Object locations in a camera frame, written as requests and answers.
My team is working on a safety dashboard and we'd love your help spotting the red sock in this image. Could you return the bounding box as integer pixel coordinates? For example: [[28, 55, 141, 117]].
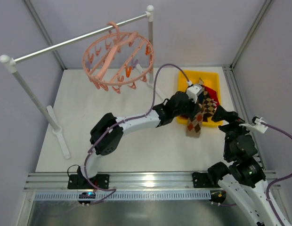
[[205, 86, 220, 106]]

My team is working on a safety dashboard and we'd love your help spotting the tan orange argyle sock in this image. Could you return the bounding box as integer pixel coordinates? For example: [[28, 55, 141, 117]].
[[186, 104, 203, 138]]

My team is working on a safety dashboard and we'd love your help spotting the beige maroon striped sock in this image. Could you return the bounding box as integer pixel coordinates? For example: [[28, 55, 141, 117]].
[[198, 78, 204, 85]]

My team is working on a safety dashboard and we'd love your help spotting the pink round clip hanger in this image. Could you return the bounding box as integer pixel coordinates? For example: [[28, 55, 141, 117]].
[[82, 21, 154, 94]]

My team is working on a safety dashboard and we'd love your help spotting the brown argyle sock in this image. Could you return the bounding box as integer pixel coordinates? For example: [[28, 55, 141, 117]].
[[202, 90, 218, 122]]

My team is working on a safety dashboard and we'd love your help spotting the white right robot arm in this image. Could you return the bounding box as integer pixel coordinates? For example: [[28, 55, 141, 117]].
[[208, 105, 291, 226]]

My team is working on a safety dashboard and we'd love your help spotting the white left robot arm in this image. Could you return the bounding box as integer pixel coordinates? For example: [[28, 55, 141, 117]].
[[76, 91, 203, 187]]

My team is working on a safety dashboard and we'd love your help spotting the yellow plastic tray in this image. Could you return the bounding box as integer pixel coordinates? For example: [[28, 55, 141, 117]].
[[178, 70, 223, 128]]

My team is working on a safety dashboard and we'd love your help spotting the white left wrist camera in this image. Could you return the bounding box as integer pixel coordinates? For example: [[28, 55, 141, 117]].
[[186, 81, 203, 104]]

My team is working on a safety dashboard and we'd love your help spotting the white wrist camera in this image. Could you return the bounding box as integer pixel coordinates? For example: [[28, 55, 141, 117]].
[[239, 116, 268, 134], [186, 81, 203, 104]]

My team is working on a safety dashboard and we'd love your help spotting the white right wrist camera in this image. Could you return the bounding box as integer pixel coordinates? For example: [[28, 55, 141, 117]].
[[239, 116, 268, 134]]

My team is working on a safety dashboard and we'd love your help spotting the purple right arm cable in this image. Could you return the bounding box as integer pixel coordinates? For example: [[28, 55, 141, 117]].
[[216, 121, 292, 226]]

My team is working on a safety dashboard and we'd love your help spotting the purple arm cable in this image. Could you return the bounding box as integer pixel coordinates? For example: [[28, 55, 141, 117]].
[[67, 63, 193, 205], [216, 121, 292, 226]]

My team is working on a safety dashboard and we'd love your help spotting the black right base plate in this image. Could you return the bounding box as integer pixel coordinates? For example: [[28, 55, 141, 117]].
[[192, 172, 213, 188]]

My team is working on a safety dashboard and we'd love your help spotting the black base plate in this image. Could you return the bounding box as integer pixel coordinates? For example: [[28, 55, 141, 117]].
[[67, 173, 111, 190], [192, 172, 213, 188]]

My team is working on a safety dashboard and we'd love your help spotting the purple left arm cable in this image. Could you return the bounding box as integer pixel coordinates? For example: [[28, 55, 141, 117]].
[[67, 63, 193, 205]]

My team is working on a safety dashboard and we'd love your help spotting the white slotted cable duct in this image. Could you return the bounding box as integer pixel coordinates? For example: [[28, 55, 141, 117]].
[[34, 190, 211, 201]]

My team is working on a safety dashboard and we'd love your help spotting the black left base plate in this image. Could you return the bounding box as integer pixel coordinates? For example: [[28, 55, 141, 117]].
[[67, 173, 111, 190]]

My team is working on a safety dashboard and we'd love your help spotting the aluminium rail frame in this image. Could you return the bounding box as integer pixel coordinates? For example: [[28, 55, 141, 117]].
[[23, 65, 282, 226]]

